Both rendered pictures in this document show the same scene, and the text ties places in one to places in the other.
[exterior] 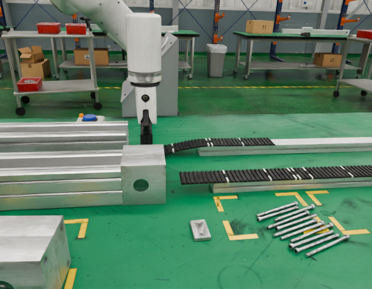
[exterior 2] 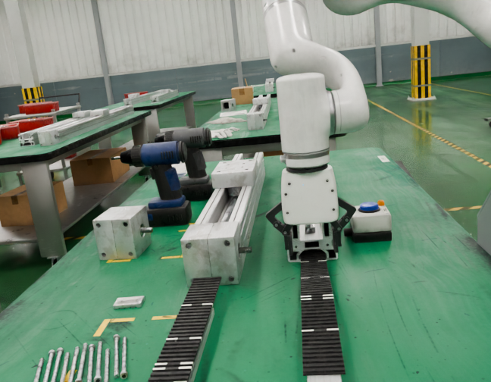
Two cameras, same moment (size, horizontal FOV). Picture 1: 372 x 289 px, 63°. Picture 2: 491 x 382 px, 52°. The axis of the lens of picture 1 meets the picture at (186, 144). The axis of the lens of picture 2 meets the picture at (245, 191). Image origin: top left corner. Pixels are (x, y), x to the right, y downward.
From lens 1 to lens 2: 1.18 m
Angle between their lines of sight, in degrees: 97
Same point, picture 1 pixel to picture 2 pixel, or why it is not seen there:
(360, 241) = not seen: outside the picture
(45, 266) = (97, 227)
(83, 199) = not seen: hidden behind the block
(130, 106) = (483, 230)
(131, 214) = (179, 272)
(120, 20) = (333, 79)
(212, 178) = (195, 295)
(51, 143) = not seen: hidden behind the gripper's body
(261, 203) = (148, 349)
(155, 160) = (192, 236)
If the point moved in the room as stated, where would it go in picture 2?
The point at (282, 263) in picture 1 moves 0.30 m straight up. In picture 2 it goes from (50, 344) to (8, 159)
